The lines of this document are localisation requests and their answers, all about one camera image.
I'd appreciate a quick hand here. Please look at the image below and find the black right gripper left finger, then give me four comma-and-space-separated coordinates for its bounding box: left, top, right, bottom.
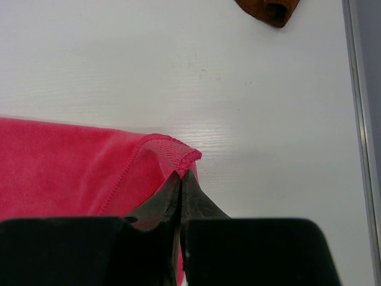
1, 173, 181, 285

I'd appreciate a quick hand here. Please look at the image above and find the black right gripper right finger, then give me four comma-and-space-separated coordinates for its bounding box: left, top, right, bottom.
180, 171, 341, 286

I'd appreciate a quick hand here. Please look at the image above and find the pink microfibre towel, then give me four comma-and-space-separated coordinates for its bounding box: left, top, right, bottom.
0, 116, 203, 286

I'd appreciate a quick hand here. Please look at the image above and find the brown microfibre towel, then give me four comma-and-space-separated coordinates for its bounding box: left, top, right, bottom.
235, 0, 300, 29

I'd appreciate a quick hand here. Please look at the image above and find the aluminium table edge rail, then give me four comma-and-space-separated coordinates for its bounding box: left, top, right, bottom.
342, 1, 380, 285

